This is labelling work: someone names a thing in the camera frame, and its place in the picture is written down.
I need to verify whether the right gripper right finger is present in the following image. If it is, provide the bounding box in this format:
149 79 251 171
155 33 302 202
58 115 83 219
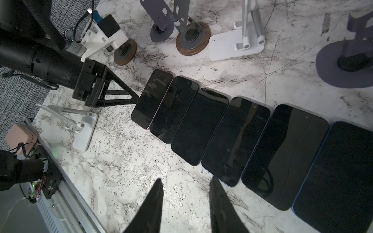
209 176 249 233

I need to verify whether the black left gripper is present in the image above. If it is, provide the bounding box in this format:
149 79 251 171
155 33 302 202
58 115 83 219
72 58 139 107

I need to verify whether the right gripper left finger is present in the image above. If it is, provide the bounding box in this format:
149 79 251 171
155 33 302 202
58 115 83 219
124 179 164 233

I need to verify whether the phone with pink edge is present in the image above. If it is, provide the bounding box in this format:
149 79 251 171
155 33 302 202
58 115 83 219
131 69 173 129

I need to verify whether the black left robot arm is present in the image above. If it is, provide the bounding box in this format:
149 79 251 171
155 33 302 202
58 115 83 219
1 1 139 108

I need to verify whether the white flat phone stand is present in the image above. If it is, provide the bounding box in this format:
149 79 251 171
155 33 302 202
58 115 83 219
36 104 99 151

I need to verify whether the white folding stand back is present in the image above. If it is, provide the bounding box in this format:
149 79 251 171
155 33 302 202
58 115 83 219
209 0 265 61

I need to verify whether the grey round back stand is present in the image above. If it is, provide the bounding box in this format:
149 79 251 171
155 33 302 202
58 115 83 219
316 12 373 88

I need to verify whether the pink eraser block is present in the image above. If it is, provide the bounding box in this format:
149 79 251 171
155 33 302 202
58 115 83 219
5 124 38 155

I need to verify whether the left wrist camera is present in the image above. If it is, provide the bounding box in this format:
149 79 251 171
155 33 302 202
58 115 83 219
64 8 129 62

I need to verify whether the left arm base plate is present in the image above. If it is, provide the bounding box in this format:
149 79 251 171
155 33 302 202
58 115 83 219
32 145 63 200

